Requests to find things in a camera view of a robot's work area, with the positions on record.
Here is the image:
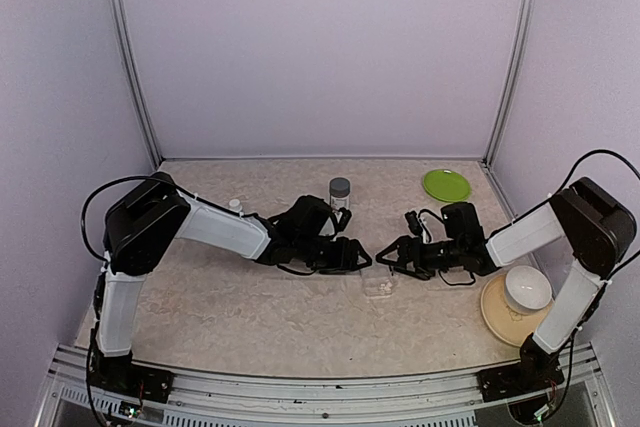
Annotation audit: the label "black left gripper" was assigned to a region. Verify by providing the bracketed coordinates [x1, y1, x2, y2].
[295, 235, 373, 275]

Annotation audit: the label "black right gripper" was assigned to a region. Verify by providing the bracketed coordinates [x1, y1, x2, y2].
[375, 235, 464, 280]

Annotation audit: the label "clear plastic pill organizer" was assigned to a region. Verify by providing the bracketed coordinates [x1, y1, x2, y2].
[360, 267, 398, 300]

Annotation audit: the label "orange grey-capped pill bottle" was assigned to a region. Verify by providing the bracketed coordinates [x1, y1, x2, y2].
[329, 177, 351, 211]

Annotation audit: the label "small white-capped pill bottle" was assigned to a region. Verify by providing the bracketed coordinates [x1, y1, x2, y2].
[229, 199, 242, 212]

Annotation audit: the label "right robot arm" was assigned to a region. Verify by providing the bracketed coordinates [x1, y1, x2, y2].
[375, 177, 638, 391]

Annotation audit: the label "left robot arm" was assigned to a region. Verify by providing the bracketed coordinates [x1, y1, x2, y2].
[93, 172, 373, 392]

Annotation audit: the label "white round tablets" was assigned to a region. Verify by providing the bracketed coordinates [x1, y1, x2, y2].
[378, 282, 394, 296]

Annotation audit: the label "green plate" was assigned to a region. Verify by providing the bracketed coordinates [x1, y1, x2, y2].
[422, 169, 472, 203]

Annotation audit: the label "white bowl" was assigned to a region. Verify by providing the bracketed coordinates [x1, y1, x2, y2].
[504, 265, 552, 314]

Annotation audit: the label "beige plate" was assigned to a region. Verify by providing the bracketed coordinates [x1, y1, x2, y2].
[480, 275, 554, 347]

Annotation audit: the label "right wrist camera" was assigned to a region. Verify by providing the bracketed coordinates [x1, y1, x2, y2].
[404, 211, 432, 244]

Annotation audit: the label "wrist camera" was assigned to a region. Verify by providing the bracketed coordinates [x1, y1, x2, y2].
[404, 211, 432, 244]
[319, 208, 352, 238]

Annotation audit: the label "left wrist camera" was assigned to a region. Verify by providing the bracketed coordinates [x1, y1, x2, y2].
[319, 208, 352, 238]

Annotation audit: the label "front aluminium rail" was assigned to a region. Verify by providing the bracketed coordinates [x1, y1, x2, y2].
[37, 344, 614, 427]

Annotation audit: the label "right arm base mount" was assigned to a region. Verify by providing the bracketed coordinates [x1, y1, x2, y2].
[477, 347, 565, 402]

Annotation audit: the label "left aluminium frame post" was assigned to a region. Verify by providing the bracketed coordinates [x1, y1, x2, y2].
[109, 0, 164, 169]

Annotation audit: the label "aluminium frame post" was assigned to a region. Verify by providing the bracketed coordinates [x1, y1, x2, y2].
[109, 0, 164, 169]
[483, 0, 535, 170]

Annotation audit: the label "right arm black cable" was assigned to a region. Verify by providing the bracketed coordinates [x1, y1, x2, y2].
[549, 149, 640, 273]

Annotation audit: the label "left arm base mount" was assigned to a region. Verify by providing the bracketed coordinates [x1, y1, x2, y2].
[88, 352, 174, 404]

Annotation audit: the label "right aluminium frame post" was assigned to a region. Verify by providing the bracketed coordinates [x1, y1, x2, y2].
[483, 0, 535, 170]

